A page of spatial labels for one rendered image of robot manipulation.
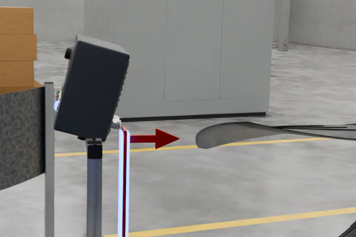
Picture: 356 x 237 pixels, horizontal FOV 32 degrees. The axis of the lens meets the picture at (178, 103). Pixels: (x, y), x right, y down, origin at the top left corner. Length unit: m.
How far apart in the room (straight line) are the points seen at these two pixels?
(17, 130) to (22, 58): 6.11
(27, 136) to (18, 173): 0.16
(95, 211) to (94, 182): 0.06
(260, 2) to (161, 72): 1.47
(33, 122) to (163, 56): 4.36
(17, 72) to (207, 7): 2.99
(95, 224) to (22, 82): 7.59
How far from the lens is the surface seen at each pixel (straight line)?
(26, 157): 2.77
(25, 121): 2.74
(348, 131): 0.73
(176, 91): 7.12
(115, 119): 1.31
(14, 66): 8.79
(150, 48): 6.96
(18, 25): 8.74
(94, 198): 1.26
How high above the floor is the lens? 1.33
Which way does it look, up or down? 9 degrees down
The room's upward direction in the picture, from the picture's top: 2 degrees clockwise
